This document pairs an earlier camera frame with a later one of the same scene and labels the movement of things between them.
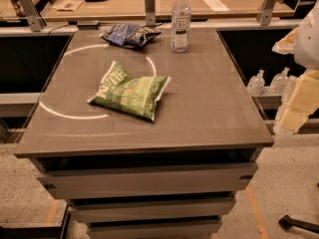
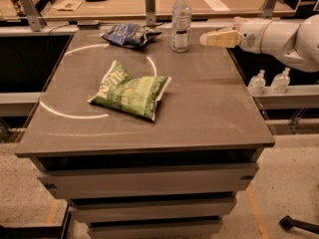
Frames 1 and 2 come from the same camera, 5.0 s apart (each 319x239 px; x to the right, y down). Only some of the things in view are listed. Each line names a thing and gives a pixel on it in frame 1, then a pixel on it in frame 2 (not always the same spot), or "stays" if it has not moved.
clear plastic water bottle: [180, 23] stays
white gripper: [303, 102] -> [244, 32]
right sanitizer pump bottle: [279, 81] stays
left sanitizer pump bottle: [256, 84] stays
